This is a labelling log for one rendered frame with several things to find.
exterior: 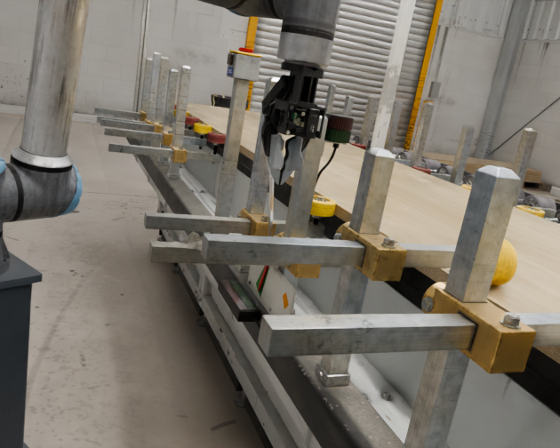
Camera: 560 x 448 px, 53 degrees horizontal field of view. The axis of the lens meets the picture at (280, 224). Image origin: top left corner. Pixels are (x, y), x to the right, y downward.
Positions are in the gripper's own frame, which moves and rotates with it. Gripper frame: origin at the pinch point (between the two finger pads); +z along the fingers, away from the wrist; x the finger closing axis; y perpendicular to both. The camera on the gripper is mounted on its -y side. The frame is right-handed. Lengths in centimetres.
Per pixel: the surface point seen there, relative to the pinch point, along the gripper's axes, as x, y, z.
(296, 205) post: 6.3, -3.6, 6.2
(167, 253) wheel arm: -18.6, 0.2, 15.7
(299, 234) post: 7.9, -3.6, 12.0
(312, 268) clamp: 8.6, 3.6, 16.5
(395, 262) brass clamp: 8.7, 28.6, 5.3
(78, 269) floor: -22, -201, 101
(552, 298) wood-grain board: 41, 30, 10
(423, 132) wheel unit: 116, -121, -2
